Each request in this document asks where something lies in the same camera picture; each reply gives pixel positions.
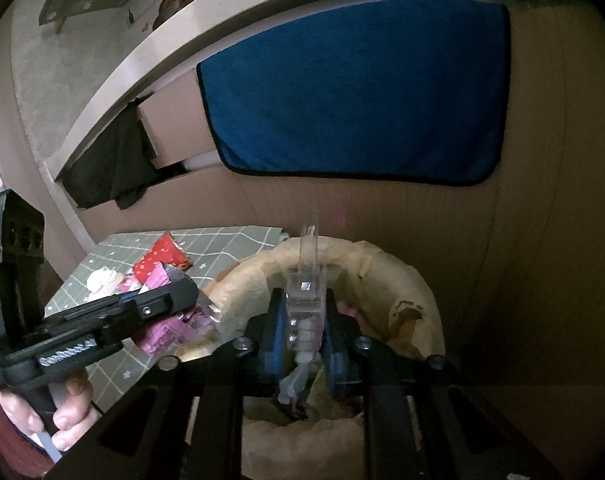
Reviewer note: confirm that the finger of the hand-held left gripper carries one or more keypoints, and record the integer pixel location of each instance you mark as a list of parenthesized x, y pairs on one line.
[(167, 300), (67, 355)]

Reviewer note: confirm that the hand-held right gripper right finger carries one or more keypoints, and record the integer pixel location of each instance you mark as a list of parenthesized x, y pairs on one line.
[(335, 365)]

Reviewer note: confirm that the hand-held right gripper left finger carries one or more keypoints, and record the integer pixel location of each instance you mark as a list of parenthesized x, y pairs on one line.
[(280, 340)]

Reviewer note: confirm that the pink printed wrapper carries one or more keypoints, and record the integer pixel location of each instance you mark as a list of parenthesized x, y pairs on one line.
[(167, 335)]

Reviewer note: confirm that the clear plastic piece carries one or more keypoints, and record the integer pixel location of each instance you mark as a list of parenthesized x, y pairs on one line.
[(307, 260)]

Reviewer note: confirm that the trash bin with beige bag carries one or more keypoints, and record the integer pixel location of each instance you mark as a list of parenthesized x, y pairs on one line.
[(412, 285)]

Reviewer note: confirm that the person's left hand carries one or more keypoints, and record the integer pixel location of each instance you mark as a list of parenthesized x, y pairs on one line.
[(70, 410)]

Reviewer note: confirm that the pink foil wrapper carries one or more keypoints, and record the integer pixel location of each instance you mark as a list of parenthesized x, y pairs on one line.
[(157, 277)]

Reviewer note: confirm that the grey crumpled wrapper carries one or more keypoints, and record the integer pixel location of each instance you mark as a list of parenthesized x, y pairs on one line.
[(295, 385)]

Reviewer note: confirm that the red packet with gold print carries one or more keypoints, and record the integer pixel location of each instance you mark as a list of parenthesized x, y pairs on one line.
[(162, 255)]

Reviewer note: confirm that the white crumpled tissue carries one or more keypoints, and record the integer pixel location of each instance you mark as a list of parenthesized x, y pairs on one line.
[(105, 280)]

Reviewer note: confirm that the green grid mat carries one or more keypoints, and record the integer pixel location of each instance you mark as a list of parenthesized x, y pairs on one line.
[(207, 245)]

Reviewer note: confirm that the dark red cloth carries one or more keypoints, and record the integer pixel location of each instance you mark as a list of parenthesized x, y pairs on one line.
[(2, 445)]

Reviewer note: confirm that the black cloth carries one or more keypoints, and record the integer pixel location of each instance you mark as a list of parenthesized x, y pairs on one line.
[(112, 160)]

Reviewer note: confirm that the cardboard box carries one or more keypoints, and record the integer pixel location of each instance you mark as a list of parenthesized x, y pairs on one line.
[(172, 120)]

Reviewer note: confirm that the white desk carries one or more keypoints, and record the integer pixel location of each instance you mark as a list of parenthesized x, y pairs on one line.
[(122, 85)]

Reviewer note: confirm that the blue towel with black trim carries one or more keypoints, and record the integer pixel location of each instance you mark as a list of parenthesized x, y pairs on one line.
[(357, 95)]

